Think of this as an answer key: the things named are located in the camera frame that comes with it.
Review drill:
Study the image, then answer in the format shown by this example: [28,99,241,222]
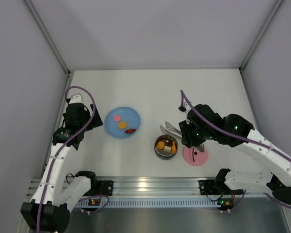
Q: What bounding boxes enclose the metal tongs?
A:
[159,121,206,153]

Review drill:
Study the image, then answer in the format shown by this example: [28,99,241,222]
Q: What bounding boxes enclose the beige cube food piece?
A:
[163,146,172,153]

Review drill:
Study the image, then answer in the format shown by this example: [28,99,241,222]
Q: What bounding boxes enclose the orange round food piece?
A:
[156,141,165,150]
[118,121,127,130]

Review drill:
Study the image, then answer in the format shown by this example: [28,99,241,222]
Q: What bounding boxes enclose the blue plastic plate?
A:
[104,106,141,139]

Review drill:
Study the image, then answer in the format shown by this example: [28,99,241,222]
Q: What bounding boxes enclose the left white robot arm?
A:
[20,102,102,233]

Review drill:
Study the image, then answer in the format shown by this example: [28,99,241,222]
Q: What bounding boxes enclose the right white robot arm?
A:
[178,104,291,205]

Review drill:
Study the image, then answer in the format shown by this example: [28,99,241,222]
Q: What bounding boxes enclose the round steel lunch box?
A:
[154,134,178,160]

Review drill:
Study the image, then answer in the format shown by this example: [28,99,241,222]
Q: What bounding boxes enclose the pink round lid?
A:
[182,146,208,166]

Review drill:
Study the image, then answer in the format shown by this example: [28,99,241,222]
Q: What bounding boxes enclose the pink round food piece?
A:
[113,115,122,122]

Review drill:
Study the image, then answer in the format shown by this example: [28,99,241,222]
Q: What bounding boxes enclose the red-brown shrimp food piece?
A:
[124,129,136,134]

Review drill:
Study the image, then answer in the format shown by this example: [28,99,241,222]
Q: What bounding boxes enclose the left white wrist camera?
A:
[69,94,83,104]

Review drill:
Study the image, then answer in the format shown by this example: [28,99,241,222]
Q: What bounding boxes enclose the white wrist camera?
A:
[178,102,187,113]
[69,94,83,104]

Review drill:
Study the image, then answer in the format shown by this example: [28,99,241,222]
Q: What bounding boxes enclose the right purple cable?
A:
[179,89,291,212]

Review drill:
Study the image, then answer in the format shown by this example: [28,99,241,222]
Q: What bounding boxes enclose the purple cable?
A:
[179,89,291,212]
[36,86,110,233]

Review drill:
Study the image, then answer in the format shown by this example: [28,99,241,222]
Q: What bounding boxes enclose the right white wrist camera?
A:
[178,102,187,113]

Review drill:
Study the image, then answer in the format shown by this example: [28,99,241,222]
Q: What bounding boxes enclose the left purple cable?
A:
[36,86,110,233]

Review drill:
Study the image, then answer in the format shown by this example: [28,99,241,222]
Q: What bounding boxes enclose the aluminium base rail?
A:
[29,176,270,198]

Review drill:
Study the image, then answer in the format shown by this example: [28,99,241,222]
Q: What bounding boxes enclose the left aluminium frame post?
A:
[22,0,71,76]

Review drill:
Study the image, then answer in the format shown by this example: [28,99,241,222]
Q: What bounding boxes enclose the aluminium frame post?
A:
[239,0,286,74]
[22,0,71,76]

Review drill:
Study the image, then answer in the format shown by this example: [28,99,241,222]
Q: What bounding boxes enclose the right aluminium frame post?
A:
[239,0,286,74]

